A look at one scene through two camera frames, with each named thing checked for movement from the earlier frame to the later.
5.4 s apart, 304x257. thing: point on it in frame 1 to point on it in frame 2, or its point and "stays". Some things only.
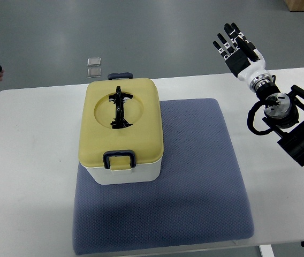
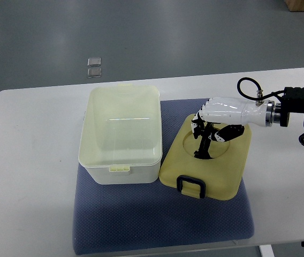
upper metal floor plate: [93, 61] stays
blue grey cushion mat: [198, 201] stays
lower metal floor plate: [93, 73] stays
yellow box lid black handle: [120, 122] to [222, 177]
